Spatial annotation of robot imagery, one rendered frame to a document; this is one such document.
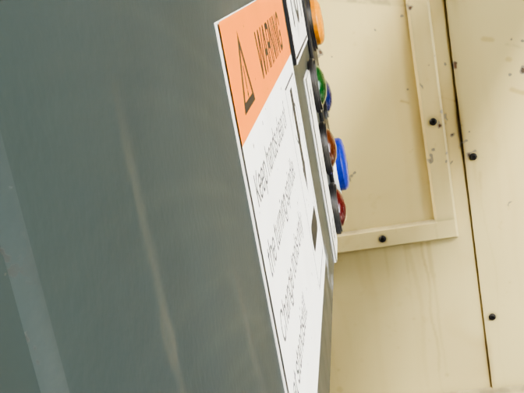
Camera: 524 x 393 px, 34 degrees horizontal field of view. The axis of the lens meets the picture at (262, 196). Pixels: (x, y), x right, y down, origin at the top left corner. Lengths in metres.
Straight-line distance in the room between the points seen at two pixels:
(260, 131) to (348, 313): 1.10
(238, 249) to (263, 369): 0.02
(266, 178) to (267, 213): 0.01
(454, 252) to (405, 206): 0.10
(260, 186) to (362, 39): 1.00
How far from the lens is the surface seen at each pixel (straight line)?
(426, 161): 1.21
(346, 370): 1.33
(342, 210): 0.43
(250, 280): 0.16
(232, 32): 0.18
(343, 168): 0.47
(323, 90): 0.42
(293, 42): 0.33
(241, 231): 0.16
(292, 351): 0.20
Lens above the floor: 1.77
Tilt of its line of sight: 15 degrees down
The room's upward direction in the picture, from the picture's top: 11 degrees counter-clockwise
